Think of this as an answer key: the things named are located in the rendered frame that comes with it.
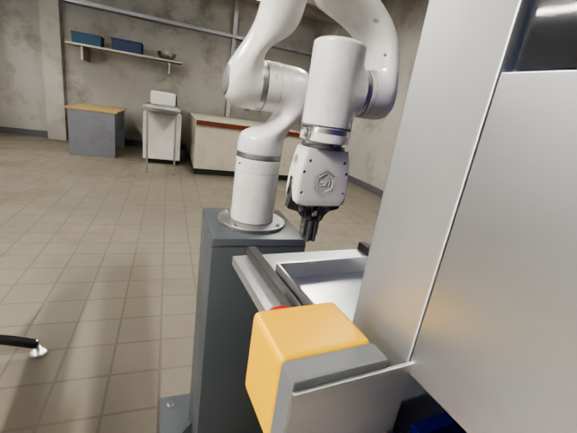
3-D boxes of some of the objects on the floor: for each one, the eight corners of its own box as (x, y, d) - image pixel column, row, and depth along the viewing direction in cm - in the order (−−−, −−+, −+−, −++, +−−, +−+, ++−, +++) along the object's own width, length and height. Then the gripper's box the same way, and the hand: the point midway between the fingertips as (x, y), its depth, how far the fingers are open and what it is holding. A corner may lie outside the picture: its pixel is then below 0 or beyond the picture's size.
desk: (126, 146, 681) (126, 108, 658) (117, 158, 557) (116, 112, 534) (86, 143, 656) (84, 103, 633) (67, 154, 532) (63, 106, 509)
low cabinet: (266, 159, 786) (270, 123, 760) (299, 182, 587) (306, 133, 561) (186, 152, 722) (188, 112, 697) (193, 174, 523) (196, 119, 497)
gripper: (348, 140, 63) (330, 230, 68) (275, 131, 56) (262, 232, 62) (372, 146, 56) (350, 245, 62) (294, 137, 50) (277, 248, 55)
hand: (308, 228), depth 61 cm, fingers closed
